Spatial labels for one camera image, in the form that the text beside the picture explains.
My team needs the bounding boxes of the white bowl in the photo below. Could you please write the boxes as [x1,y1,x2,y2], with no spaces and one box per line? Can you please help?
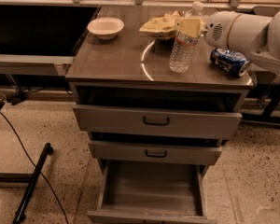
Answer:
[87,17,124,40]

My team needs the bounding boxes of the grey top drawer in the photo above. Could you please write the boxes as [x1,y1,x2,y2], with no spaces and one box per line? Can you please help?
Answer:
[73,105,242,139]

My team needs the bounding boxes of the grey middle drawer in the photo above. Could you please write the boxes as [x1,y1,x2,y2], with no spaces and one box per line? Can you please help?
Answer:
[89,140,222,165]

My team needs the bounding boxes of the clear plastic water bottle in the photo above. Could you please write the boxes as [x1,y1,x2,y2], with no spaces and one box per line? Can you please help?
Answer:
[169,1,203,73]

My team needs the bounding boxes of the grey open bottom drawer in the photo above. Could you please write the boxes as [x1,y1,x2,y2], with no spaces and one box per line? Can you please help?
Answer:
[88,161,217,224]

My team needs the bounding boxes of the black stand leg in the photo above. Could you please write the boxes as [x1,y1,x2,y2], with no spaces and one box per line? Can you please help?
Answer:
[13,143,53,224]

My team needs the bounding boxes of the grey chair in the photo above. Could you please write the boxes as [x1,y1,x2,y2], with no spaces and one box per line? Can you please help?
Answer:
[252,6,280,17]

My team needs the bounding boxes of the grey drawer cabinet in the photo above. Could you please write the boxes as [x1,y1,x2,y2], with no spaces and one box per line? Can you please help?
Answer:
[64,5,255,224]

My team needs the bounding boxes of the yellow chip bag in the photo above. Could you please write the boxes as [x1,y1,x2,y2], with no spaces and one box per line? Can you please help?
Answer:
[139,10,181,40]

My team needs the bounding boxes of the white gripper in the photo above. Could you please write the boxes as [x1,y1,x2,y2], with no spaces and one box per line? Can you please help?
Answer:
[175,11,240,49]

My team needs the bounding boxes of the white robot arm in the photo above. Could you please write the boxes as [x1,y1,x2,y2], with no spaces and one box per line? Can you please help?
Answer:
[175,11,280,75]

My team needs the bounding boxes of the black floor cable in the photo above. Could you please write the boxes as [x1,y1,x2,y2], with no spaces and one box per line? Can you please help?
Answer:
[0,109,70,224]

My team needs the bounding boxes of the blue soda can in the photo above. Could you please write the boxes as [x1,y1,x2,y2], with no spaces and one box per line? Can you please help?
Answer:
[210,48,251,77]

